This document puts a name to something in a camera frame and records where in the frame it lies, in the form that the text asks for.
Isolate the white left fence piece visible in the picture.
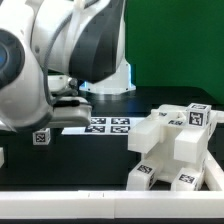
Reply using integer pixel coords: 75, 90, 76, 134
0, 147, 4, 168

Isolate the white chair back frame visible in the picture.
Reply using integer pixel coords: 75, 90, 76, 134
128, 104, 224, 159

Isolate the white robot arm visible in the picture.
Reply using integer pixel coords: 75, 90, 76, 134
0, 0, 127, 132

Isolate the white front fence bar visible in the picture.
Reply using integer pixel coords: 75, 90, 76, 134
0, 191, 224, 219

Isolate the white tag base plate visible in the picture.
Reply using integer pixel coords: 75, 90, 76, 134
62, 117, 143, 135

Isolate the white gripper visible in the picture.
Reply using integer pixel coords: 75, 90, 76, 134
47, 97, 92, 128

